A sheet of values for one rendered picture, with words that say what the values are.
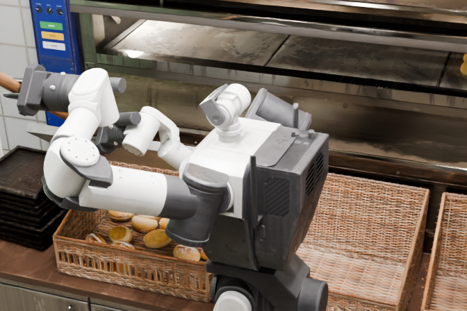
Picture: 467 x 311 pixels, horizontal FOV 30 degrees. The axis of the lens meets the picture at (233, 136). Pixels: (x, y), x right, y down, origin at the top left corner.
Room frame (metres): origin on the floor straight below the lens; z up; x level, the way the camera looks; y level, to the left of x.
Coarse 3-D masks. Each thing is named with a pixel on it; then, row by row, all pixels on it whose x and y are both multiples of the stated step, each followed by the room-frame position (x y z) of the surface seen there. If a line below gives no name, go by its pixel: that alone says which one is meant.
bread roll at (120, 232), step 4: (112, 228) 2.58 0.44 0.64; (116, 228) 2.56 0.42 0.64; (120, 228) 2.55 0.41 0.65; (124, 228) 2.54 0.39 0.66; (128, 228) 2.55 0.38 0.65; (112, 232) 2.56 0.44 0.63; (116, 232) 2.55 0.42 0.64; (120, 232) 2.54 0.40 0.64; (124, 232) 2.53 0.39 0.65; (128, 232) 2.53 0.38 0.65; (112, 236) 2.55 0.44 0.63; (116, 236) 2.53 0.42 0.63; (120, 236) 2.52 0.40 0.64; (124, 236) 2.52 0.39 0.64; (128, 236) 2.52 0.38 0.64; (132, 236) 2.54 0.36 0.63; (112, 240) 2.54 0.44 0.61; (116, 240) 2.52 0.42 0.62; (124, 240) 2.51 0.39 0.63; (128, 240) 2.52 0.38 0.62
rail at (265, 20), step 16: (80, 0) 2.73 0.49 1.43; (96, 0) 2.73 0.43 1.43; (192, 16) 2.59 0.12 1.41; (208, 16) 2.57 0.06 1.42; (224, 16) 2.55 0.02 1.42; (240, 16) 2.53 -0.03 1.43; (256, 16) 2.53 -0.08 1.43; (352, 32) 2.41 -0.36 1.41; (368, 32) 2.39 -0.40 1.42; (384, 32) 2.38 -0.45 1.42; (400, 32) 2.36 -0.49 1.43; (416, 32) 2.35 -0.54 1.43
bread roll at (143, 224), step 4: (136, 216) 2.63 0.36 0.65; (140, 216) 2.63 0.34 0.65; (132, 220) 2.63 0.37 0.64; (136, 220) 2.61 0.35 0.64; (140, 220) 2.61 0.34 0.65; (144, 220) 2.60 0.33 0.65; (148, 220) 2.61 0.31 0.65; (152, 220) 2.61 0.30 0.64; (132, 224) 2.62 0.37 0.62; (136, 224) 2.61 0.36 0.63; (140, 224) 2.60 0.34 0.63; (144, 224) 2.60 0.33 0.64; (148, 224) 2.60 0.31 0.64; (152, 224) 2.60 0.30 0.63; (156, 224) 2.61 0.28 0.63; (136, 228) 2.61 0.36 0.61; (140, 228) 2.60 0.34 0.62; (144, 228) 2.59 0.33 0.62; (148, 228) 2.59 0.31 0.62; (152, 228) 2.60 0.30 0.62; (140, 232) 2.61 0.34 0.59; (144, 232) 2.60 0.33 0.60; (148, 232) 2.60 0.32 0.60
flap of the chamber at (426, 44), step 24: (120, 0) 2.83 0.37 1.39; (144, 0) 2.84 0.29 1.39; (192, 24) 2.59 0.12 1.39; (216, 24) 2.56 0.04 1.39; (240, 24) 2.53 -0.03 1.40; (264, 24) 2.51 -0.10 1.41; (360, 24) 2.52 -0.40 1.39; (384, 24) 2.53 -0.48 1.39; (408, 24) 2.53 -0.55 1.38; (432, 48) 2.32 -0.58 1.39; (456, 48) 2.30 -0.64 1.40
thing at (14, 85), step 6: (0, 72) 1.80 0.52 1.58; (0, 78) 1.80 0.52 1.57; (6, 78) 1.82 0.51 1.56; (12, 78) 1.84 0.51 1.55; (0, 84) 1.81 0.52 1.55; (6, 84) 1.82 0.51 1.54; (12, 84) 1.83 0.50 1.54; (18, 84) 1.86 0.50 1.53; (12, 90) 1.84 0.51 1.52; (18, 90) 1.86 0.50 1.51; (54, 114) 2.00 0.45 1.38; (60, 114) 2.01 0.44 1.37; (66, 114) 2.03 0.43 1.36; (96, 132) 2.16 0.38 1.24
